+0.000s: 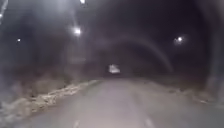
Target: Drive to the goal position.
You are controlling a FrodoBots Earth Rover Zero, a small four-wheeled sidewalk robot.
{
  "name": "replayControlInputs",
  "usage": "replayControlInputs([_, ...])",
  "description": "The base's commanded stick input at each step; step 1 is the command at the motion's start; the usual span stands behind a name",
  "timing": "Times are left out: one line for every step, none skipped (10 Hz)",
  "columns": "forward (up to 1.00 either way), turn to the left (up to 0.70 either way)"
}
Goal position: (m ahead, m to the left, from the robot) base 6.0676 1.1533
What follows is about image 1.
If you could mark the pale rough roadside verge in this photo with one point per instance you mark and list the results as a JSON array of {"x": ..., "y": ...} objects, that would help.
[
  {"x": 43, "y": 96},
  {"x": 186, "y": 90}
]

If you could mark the vehicle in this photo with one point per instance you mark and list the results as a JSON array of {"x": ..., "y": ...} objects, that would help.
[{"x": 114, "y": 69}]

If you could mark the grey asphalt road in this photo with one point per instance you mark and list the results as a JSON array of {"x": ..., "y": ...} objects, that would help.
[{"x": 116, "y": 103}]

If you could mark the street lamp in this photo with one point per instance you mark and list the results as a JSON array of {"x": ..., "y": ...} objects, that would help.
[
  {"x": 77, "y": 31},
  {"x": 180, "y": 39}
]

